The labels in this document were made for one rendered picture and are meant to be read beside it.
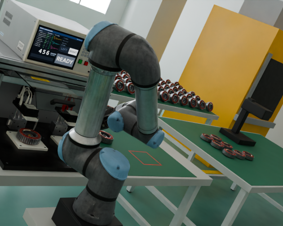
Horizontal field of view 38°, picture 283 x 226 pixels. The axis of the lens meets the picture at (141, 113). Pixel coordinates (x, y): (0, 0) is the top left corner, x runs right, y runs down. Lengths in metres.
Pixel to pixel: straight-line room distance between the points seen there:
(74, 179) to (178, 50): 6.88
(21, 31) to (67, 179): 0.73
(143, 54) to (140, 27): 4.79
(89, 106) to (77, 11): 8.17
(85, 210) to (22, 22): 1.01
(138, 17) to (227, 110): 1.91
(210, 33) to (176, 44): 2.94
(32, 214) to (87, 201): 0.23
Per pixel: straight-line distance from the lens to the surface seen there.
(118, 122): 1.53
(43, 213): 1.56
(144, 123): 1.43
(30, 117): 1.99
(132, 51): 1.21
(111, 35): 1.25
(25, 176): 1.76
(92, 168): 1.39
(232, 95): 5.36
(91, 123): 1.37
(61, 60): 2.04
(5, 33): 2.19
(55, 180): 1.85
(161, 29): 6.00
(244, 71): 5.34
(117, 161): 1.37
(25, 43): 1.99
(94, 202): 1.41
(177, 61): 8.54
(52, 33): 1.97
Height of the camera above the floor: 1.57
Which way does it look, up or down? 14 degrees down
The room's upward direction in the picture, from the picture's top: 24 degrees clockwise
